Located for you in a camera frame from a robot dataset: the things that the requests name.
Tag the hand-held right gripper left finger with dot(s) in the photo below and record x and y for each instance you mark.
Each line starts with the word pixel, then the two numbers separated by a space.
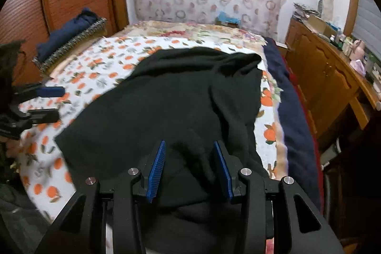
pixel 156 170

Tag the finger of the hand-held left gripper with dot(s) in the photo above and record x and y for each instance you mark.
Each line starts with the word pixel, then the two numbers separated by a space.
pixel 47 91
pixel 41 116

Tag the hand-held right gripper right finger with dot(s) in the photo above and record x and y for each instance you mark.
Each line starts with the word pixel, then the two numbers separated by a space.
pixel 223 170

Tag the black shirt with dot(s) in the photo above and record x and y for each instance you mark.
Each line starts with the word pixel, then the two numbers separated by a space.
pixel 178 99

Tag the orange fruit print bed sheet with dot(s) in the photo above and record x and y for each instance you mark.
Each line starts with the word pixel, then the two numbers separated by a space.
pixel 98 69

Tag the navy blue blanket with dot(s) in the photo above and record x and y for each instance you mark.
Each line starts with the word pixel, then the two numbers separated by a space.
pixel 294 123

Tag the dark grey cloth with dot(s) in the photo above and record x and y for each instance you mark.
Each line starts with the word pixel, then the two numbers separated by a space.
pixel 18 218

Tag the grey bin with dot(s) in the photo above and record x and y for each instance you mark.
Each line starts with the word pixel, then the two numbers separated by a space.
pixel 332 152

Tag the floral blanket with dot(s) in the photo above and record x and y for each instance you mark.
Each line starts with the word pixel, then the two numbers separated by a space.
pixel 208 33

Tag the wooden cabinet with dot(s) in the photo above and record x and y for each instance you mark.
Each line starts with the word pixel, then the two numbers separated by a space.
pixel 321 72

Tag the blue and brown box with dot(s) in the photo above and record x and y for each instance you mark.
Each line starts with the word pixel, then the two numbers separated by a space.
pixel 227 19

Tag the small pink item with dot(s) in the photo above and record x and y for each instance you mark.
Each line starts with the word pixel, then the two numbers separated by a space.
pixel 357 68

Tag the cardboard box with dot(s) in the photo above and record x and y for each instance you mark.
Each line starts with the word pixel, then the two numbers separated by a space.
pixel 321 26

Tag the cluster of small bottles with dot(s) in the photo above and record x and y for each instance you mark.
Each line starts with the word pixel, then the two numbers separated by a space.
pixel 340 41

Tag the pile of patterned fabric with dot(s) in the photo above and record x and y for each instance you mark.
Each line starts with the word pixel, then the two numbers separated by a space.
pixel 305 10

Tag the pink piggy figurine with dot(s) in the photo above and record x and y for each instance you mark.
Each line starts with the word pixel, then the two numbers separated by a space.
pixel 358 50

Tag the grey window blind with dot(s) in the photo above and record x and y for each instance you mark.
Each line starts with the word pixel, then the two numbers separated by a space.
pixel 369 16

